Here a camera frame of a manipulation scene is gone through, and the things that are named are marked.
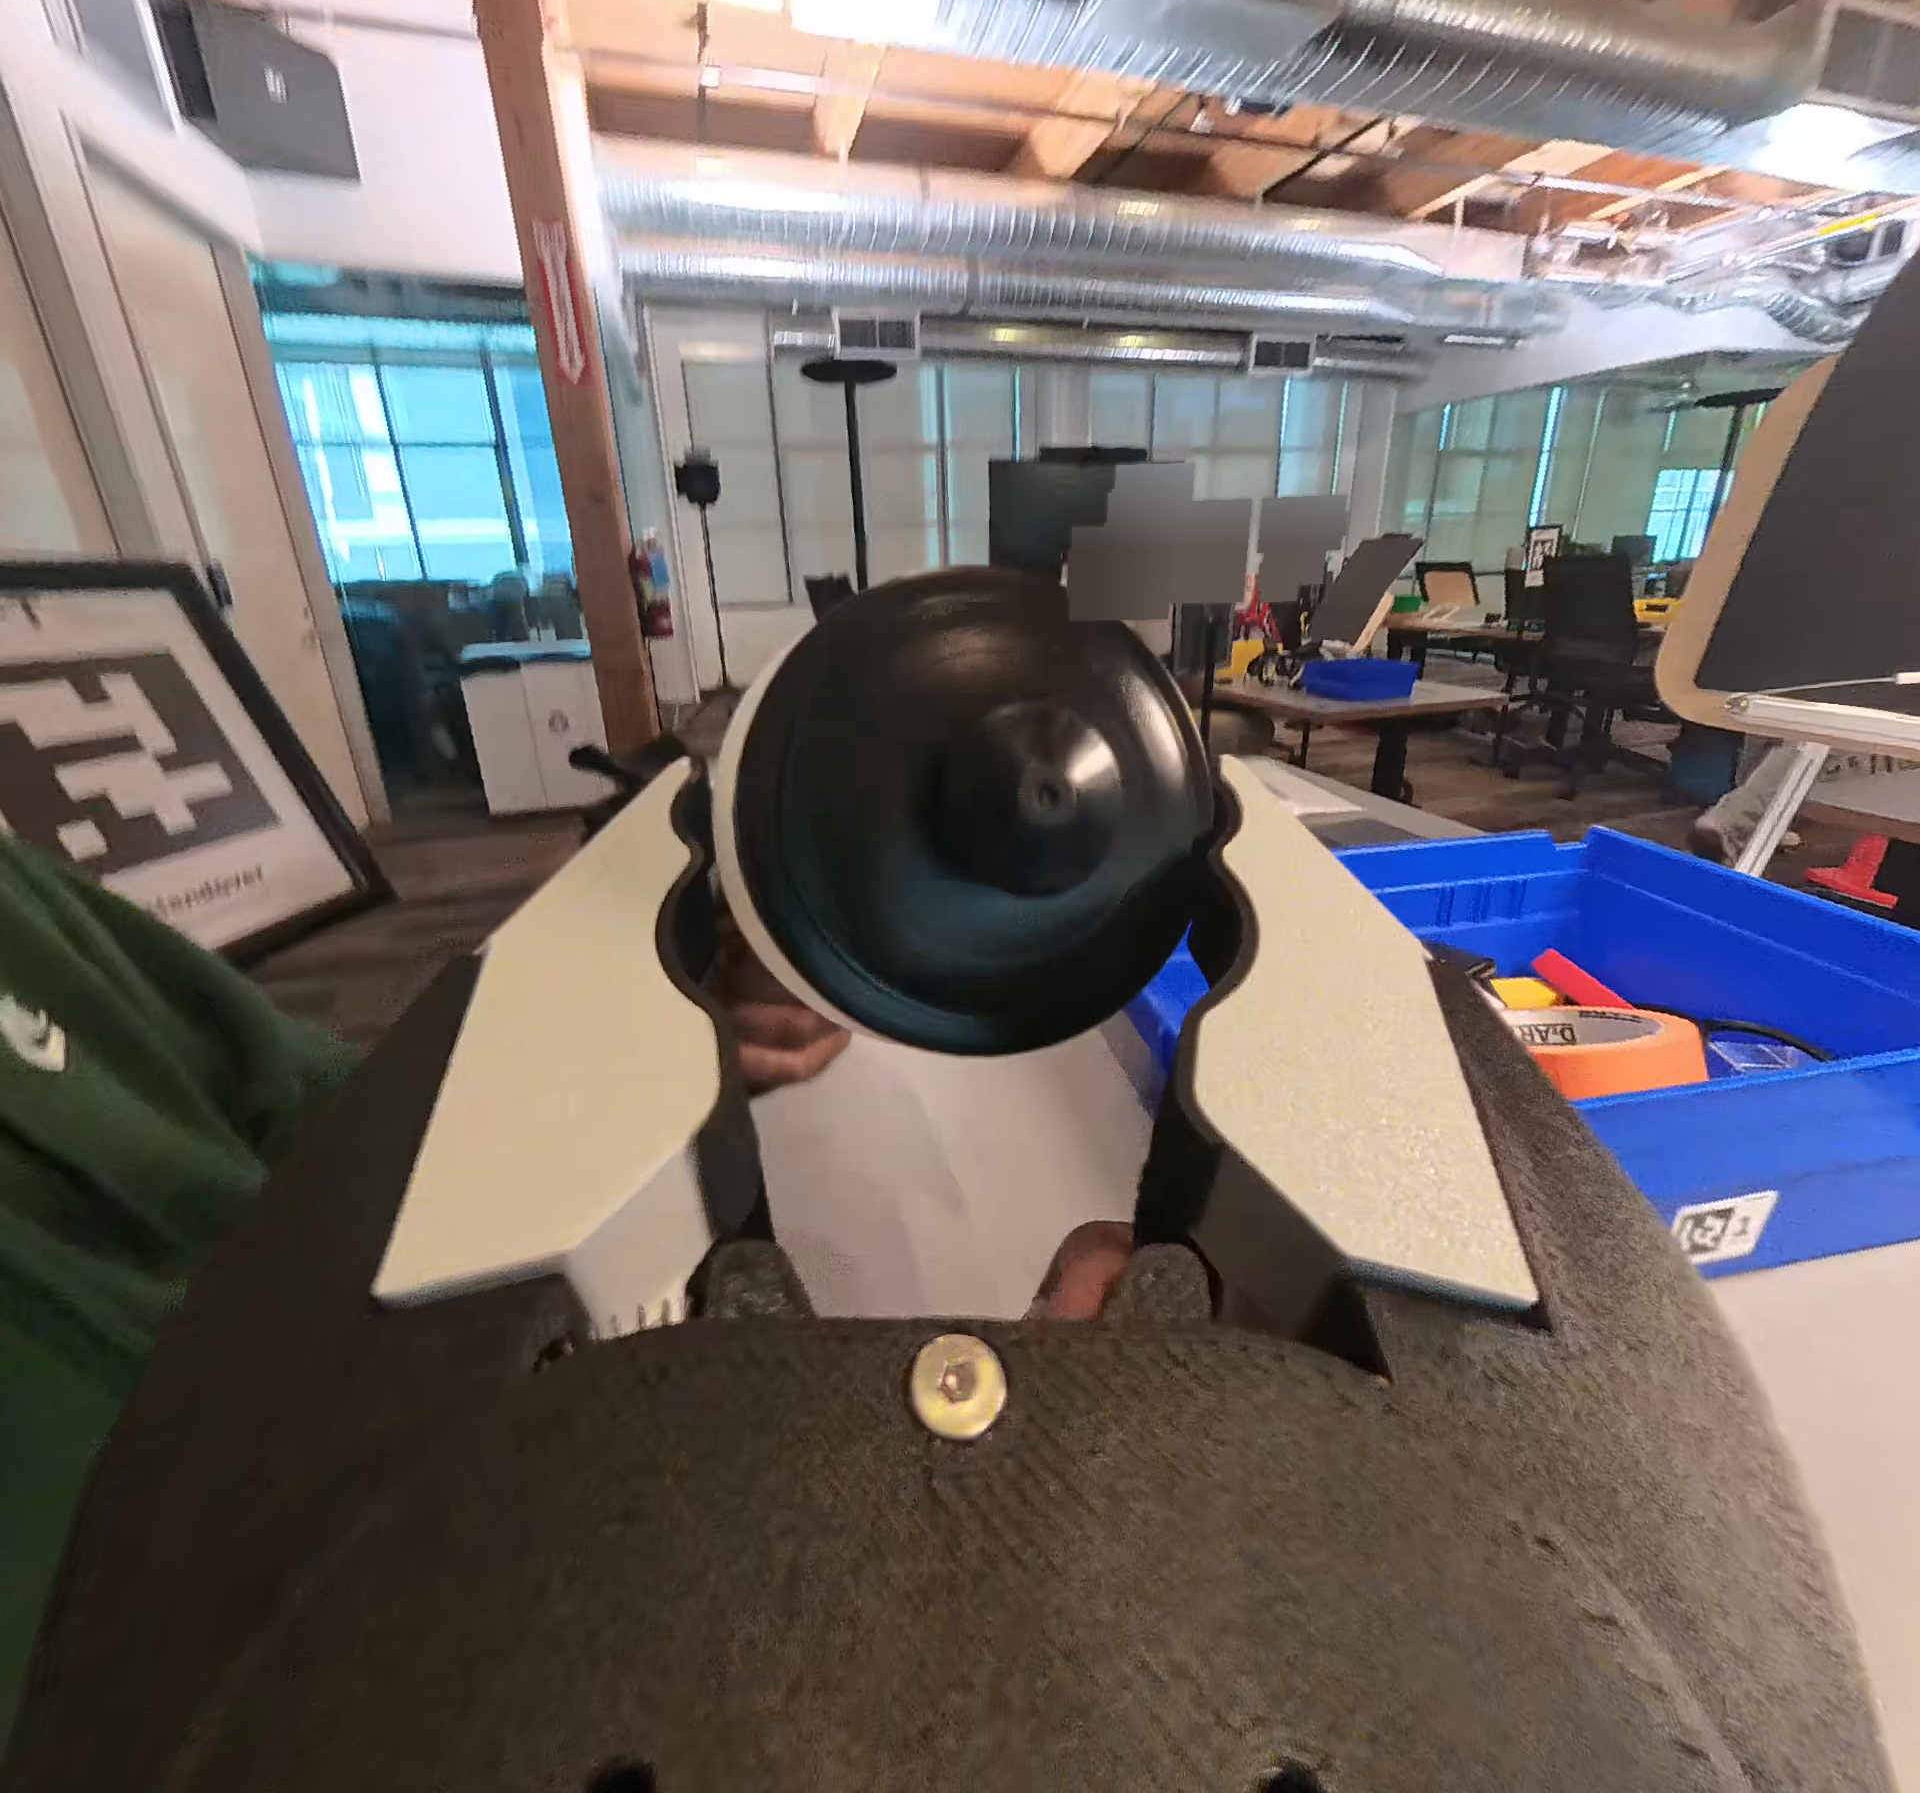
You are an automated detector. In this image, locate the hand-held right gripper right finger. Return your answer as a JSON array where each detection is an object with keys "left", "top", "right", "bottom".
[{"left": 1144, "top": 756, "right": 1542, "bottom": 1340}]

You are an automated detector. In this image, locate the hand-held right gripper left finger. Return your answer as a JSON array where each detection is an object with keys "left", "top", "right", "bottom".
[{"left": 371, "top": 759, "right": 771, "bottom": 1340}]

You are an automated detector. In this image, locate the white squeeze bottle black cap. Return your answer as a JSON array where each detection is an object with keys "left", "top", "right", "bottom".
[{"left": 700, "top": 567, "right": 1243, "bottom": 1063}]

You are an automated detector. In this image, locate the orange tape roll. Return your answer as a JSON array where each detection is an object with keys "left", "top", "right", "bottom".
[{"left": 1495, "top": 999, "right": 1716, "bottom": 1104}]

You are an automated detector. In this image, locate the blue plastic bin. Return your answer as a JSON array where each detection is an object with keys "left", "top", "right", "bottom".
[{"left": 1135, "top": 825, "right": 1920, "bottom": 1278}]

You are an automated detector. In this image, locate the black office chair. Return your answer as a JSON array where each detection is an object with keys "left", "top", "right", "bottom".
[{"left": 1511, "top": 549, "right": 1658, "bottom": 781}]

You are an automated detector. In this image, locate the framed black white tag sign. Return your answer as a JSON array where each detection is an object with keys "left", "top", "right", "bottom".
[{"left": 0, "top": 558, "right": 397, "bottom": 961}]

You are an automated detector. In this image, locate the black floor lamp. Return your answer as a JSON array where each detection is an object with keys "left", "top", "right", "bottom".
[{"left": 798, "top": 354, "right": 908, "bottom": 601}]

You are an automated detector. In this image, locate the camera tripod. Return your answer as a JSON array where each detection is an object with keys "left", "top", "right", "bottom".
[{"left": 672, "top": 445, "right": 732, "bottom": 690}]

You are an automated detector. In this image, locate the wooden support post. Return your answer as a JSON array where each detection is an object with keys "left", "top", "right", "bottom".
[{"left": 460, "top": 0, "right": 666, "bottom": 750}]

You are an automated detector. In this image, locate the silver ceiling duct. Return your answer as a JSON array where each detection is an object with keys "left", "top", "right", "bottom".
[
  {"left": 586, "top": 135, "right": 1568, "bottom": 346},
  {"left": 780, "top": 0, "right": 1920, "bottom": 166}
]

